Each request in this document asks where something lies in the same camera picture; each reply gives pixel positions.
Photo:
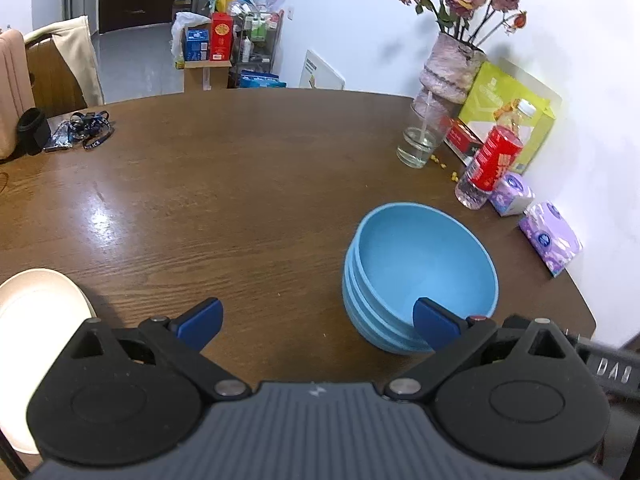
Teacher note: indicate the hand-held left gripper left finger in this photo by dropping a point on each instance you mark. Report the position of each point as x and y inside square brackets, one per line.
[202, 321]

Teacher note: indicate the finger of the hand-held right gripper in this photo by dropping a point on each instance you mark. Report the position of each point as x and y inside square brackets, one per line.
[512, 321]

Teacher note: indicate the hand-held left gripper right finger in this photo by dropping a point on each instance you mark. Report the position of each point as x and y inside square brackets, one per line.
[435, 322]

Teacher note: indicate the purple tissue pack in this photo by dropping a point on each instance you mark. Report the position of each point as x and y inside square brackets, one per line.
[550, 240]
[512, 195]

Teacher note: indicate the scattered yellow kernels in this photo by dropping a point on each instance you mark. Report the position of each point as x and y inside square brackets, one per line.
[445, 167]

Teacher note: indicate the red label bottle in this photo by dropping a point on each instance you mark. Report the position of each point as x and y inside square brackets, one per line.
[492, 165]

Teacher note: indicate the drinking glass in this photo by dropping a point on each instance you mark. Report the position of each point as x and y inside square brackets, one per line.
[417, 147]

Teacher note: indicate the small red box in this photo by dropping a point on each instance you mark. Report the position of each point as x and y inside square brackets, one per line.
[462, 140]

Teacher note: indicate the white straw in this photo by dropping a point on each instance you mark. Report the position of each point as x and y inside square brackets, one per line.
[427, 115]

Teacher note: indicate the green yellow box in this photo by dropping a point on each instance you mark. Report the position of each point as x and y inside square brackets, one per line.
[487, 100]

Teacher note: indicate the cardboard box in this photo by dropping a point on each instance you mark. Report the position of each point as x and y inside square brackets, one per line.
[207, 75]

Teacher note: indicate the blue packet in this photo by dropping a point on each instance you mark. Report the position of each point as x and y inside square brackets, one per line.
[260, 80]

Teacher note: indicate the black cylinder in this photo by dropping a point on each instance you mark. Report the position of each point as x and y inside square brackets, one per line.
[34, 132]

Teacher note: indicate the mottled pink vase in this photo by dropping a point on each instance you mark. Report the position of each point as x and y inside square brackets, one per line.
[450, 70]

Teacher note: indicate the white board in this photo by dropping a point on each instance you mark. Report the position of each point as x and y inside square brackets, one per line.
[322, 72]

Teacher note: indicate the blue box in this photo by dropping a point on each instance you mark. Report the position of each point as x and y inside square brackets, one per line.
[196, 45]

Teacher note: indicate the wooden chair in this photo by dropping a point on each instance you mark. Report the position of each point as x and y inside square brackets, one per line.
[50, 80]

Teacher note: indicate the chair with beige cloth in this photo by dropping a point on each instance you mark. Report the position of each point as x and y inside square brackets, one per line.
[77, 60]

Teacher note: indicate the white plastic bag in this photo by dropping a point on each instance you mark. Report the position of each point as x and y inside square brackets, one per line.
[180, 30]

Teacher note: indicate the pink suitcase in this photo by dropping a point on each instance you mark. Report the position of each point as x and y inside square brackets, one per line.
[12, 95]

